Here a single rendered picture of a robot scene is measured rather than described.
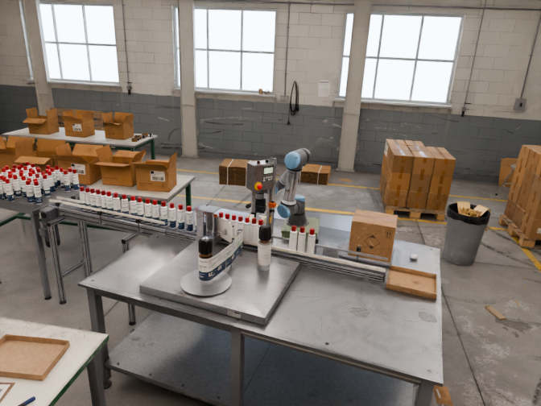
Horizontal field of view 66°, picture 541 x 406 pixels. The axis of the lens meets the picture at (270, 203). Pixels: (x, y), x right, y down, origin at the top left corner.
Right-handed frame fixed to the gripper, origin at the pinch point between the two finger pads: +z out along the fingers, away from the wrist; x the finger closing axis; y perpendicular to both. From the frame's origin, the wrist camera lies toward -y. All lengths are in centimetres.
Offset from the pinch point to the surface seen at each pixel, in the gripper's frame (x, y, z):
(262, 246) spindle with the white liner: -78, 20, -17
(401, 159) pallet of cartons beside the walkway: 273, 146, 2
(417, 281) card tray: -59, 121, 3
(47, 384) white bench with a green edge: -186, -53, 9
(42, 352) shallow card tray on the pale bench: -169, -69, 9
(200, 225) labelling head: -53, -29, -14
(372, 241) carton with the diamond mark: -38, 91, -12
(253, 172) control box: -44, 6, -54
